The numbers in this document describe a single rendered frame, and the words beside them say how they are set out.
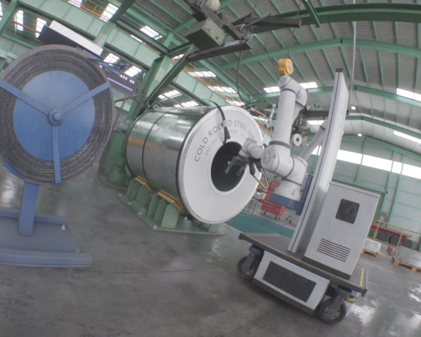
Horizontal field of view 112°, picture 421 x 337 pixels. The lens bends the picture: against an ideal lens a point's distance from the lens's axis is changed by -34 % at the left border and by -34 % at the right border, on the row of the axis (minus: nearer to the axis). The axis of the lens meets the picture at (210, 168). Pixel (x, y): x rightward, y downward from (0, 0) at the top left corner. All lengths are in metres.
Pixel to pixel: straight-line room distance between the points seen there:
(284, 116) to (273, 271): 1.01
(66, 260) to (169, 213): 1.23
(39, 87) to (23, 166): 0.34
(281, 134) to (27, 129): 1.39
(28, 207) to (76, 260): 0.36
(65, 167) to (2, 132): 0.35
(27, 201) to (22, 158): 0.24
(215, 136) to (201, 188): 0.48
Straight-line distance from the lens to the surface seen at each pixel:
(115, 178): 3.31
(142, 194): 2.56
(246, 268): 1.59
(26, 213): 1.21
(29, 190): 1.17
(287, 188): 1.43
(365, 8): 4.16
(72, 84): 1.06
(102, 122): 1.12
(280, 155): 1.35
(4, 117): 1.03
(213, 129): 1.88
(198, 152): 1.80
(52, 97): 1.04
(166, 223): 2.07
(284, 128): 1.44
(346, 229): 1.36
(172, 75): 2.65
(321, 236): 1.39
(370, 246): 6.45
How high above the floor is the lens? 0.62
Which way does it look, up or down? 2 degrees up
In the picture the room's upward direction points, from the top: 20 degrees clockwise
